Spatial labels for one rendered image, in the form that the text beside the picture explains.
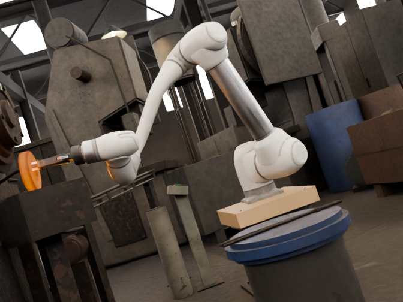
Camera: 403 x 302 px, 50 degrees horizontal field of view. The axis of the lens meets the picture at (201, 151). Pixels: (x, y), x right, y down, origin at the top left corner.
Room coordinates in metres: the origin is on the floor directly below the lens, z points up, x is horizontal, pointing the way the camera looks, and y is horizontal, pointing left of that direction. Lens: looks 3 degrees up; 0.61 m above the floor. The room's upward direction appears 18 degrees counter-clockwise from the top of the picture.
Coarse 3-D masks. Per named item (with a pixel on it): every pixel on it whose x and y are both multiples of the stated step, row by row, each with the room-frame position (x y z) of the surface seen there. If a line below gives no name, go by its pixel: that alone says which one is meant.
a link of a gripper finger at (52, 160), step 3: (54, 156) 1.59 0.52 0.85; (57, 156) 1.58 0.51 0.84; (42, 159) 1.59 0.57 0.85; (45, 159) 1.59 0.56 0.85; (48, 159) 1.59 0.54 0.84; (51, 159) 1.59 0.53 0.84; (54, 159) 1.59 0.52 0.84; (57, 159) 1.59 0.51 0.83; (60, 159) 1.58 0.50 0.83; (42, 162) 1.59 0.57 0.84; (45, 162) 1.59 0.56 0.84; (48, 162) 1.59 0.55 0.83; (51, 162) 1.59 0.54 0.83; (54, 162) 1.59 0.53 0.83; (42, 165) 1.59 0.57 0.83; (45, 165) 1.59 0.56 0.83
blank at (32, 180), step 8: (24, 152) 1.59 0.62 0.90; (24, 160) 1.56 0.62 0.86; (32, 160) 1.63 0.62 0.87; (24, 168) 1.55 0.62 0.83; (24, 176) 1.55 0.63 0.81; (32, 176) 1.58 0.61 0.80; (40, 176) 1.69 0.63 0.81; (24, 184) 1.56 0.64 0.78; (32, 184) 1.57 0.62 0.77; (40, 184) 1.66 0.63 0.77
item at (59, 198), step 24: (24, 192) 1.20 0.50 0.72; (48, 192) 1.24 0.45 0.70; (72, 192) 1.29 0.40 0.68; (0, 216) 1.33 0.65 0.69; (24, 216) 1.19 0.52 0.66; (48, 216) 1.23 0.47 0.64; (72, 216) 1.27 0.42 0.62; (96, 216) 1.32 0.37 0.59; (24, 240) 1.23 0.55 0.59; (48, 240) 1.34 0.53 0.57; (48, 264) 1.34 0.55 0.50; (72, 288) 1.36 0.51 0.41
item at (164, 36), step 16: (160, 32) 10.38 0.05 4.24; (176, 32) 10.41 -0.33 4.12; (160, 48) 10.44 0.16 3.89; (160, 64) 10.58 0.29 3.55; (192, 80) 10.95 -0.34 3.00; (176, 96) 10.41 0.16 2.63; (192, 96) 10.81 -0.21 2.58; (176, 112) 11.03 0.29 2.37; (208, 112) 10.49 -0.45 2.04; (208, 128) 11.12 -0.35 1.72; (192, 144) 10.41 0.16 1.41; (192, 160) 11.07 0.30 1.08
